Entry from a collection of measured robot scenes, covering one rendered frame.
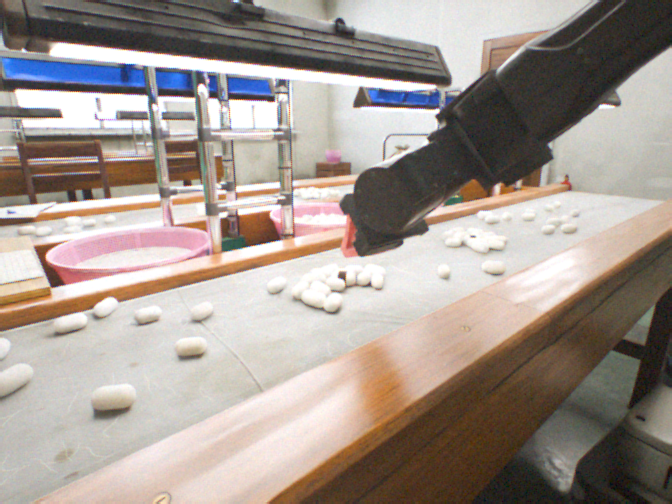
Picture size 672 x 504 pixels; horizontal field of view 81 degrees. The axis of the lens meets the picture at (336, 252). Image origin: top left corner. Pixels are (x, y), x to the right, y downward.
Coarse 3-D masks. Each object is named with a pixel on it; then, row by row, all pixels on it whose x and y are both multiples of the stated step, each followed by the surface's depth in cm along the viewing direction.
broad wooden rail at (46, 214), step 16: (352, 176) 179; (224, 192) 133; (240, 192) 136; (256, 192) 140; (272, 192) 145; (48, 208) 106; (64, 208) 106; (80, 208) 107; (96, 208) 109; (112, 208) 112; (128, 208) 114; (144, 208) 117; (0, 224) 96; (16, 224) 98
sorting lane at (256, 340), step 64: (576, 192) 150; (320, 256) 74; (384, 256) 74; (448, 256) 74; (512, 256) 74; (128, 320) 49; (192, 320) 49; (256, 320) 49; (320, 320) 49; (384, 320) 49; (64, 384) 37; (192, 384) 37; (256, 384) 37; (0, 448) 30; (64, 448) 29; (128, 448) 29
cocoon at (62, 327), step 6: (60, 318) 46; (66, 318) 46; (72, 318) 46; (78, 318) 46; (84, 318) 47; (54, 324) 45; (60, 324) 45; (66, 324) 46; (72, 324) 46; (78, 324) 46; (84, 324) 47; (60, 330) 45; (66, 330) 46
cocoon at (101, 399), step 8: (128, 384) 34; (96, 392) 33; (104, 392) 33; (112, 392) 33; (120, 392) 33; (128, 392) 33; (96, 400) 33; (104, 400) 33; (112, 400) 33; (120, 400) 33; (128, 400) 33; (96, 408) 33; (104, 408) 33; (112, 408) 33
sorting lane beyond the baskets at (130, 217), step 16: (352, 192) 150; (160, 208) 119; (176, 208) 119; (192, 208) 119; (32, 224) 99; (48, 224) 99; (64, 224) 99; (80, 224) 99; (96, 224) 99; (112, 224) 99; (128, 224) 99
